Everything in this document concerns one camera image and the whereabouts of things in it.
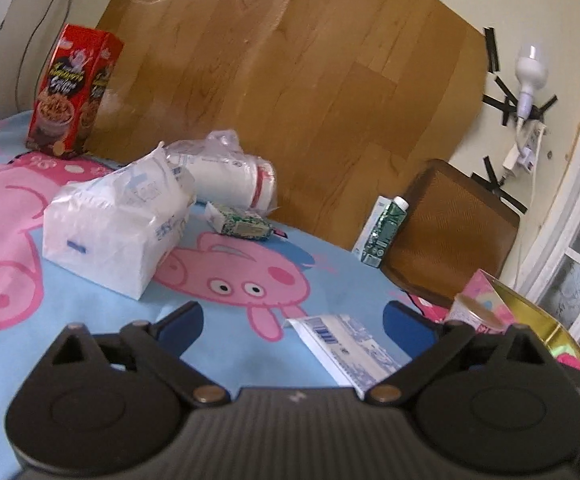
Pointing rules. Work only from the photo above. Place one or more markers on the black tape strip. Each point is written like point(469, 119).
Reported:
point(500, 187)
point(546, 106)
point(506, 91)
point(493, 50)

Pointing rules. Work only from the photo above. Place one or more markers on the plastic-wrapped white tissue roll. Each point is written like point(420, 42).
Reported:
point(224, 175)

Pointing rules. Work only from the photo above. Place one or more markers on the green and white drink carton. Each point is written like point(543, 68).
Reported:
point(382, 230)

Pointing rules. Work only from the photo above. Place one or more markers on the white light bulb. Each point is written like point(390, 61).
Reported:
point(530, 72)

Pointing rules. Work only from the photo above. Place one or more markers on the pastel paper cup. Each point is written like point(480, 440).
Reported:
point(472, 312)

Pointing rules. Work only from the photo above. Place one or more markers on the white window frame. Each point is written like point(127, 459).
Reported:
point(577, 210)

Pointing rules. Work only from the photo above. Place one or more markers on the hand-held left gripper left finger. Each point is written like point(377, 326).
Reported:
point(182, 327)

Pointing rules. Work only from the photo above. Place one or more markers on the pink box with gold lining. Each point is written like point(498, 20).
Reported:
point(535, 327)

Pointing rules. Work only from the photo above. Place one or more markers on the small green and white box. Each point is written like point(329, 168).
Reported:
point(242, 222)

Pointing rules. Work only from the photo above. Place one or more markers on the blue printed pig blanket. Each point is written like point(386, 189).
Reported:
point(94, 310)

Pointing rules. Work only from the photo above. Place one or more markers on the wood-pattern board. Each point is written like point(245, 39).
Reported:
point(295, 85)

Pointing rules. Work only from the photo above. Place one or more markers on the red cereal box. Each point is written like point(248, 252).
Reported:
point(69, 95)

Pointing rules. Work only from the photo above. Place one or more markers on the white and blue tissue packet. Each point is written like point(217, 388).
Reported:
point(350, 350)

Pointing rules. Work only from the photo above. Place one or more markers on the large white tissue pack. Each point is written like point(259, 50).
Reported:
point(109, 230)

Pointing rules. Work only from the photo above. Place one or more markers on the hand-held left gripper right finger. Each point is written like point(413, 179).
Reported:
point(405, 332)

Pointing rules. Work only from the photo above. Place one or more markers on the white power adapter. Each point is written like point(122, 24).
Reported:
point(525, 152)

